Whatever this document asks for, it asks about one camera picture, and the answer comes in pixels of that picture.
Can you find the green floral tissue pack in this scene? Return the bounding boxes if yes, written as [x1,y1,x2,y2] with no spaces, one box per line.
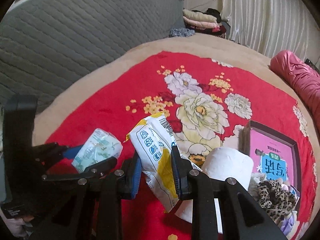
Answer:
[72,128,123,173]

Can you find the leopard print scarf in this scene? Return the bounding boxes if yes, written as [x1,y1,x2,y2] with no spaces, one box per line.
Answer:
[258,180,297,224]

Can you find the white yellow snack bag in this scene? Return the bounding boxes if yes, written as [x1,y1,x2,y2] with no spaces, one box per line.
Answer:
[126,112,207,212]

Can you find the plush bear with purple dress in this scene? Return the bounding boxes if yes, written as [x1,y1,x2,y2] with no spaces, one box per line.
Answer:
[278,211,300,239]

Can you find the person's hand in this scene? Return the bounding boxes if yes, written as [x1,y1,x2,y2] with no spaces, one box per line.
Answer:
[1,210,34,239]

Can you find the white paper towel roll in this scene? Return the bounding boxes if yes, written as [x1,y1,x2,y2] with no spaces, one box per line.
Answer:
[175,147,254,234]

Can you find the pink and blue book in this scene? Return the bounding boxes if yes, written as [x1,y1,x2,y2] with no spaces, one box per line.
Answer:
[249,129,295,185]

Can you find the red floral blanket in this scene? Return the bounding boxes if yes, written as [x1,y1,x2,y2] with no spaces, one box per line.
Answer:
[49,52,317,239]

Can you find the dark tray box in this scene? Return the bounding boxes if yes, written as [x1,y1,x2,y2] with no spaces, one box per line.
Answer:
[238,119,303,215]

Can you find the grey quilted headboard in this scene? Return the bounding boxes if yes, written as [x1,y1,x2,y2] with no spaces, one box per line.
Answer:
[1,0,184,112]

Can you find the pink folded quilt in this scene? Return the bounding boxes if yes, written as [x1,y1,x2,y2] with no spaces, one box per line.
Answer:
[270,50,320,128]

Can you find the stack of folded clothes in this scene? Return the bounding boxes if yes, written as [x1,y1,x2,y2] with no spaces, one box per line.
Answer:
[183,8,231,39]

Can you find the white curtain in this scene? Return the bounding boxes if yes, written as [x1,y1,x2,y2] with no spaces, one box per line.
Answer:
[221,0,319,66]

